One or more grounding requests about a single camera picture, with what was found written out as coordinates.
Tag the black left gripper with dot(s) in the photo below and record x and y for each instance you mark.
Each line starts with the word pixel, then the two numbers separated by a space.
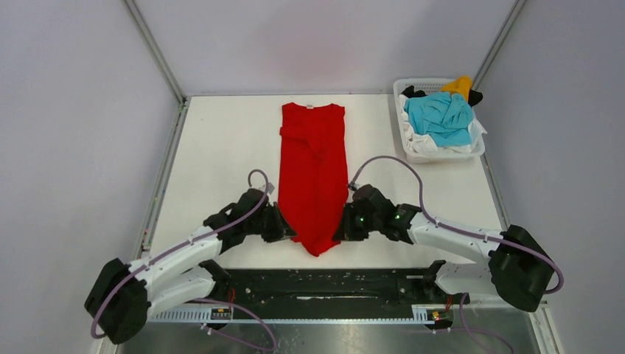
pixel 281 229

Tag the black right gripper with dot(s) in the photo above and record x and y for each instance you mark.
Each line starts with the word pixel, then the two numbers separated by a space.
pixel 345 223

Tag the red t shirt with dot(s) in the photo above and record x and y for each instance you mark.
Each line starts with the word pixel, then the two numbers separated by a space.
pixel 313 173

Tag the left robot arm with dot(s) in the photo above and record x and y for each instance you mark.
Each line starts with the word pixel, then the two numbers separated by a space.
pixel 126 295

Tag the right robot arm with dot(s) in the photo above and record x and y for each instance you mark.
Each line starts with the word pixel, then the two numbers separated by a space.
pixel 509 263

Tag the white plastic laundry basket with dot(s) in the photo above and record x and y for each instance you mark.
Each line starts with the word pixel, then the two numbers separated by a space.
pixel 428 84

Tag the teal t shirt in basket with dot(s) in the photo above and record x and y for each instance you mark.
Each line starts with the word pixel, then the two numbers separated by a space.
pixel 443 116

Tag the black t shirt in basket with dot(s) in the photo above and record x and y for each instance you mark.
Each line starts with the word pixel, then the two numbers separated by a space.
pixel 474 98

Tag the yellow t shirt in basket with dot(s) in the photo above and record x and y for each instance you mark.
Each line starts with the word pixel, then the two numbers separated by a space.
pixel 461 86

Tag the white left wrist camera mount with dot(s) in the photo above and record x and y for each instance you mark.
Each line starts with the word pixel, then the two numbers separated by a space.
pixel 268 188

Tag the aluminium frame rails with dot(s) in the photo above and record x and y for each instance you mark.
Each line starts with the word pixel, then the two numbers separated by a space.
pixel 197 283

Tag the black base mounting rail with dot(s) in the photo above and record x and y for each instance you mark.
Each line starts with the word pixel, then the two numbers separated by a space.
pixel 349 291

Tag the white slotted cable duct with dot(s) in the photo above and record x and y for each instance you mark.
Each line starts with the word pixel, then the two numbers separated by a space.
pixel 411 315

